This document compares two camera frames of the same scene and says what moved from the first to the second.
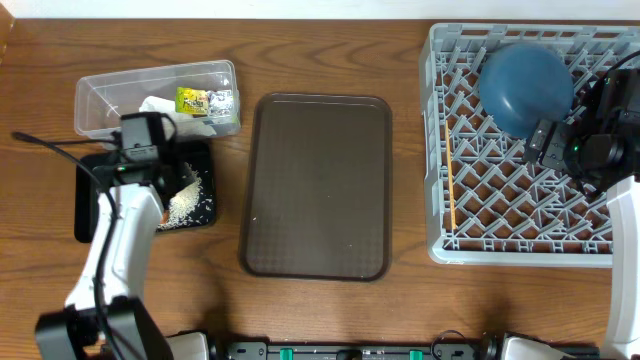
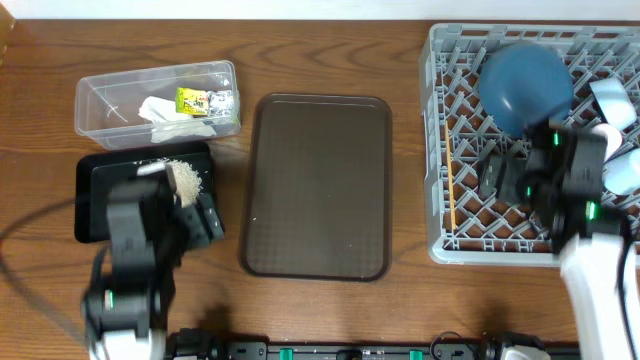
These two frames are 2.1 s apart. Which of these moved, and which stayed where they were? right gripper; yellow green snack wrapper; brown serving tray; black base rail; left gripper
Moved: right gripper; left gripper
Stayed: black base rail; yellow green snack wrapper; brown serving tray
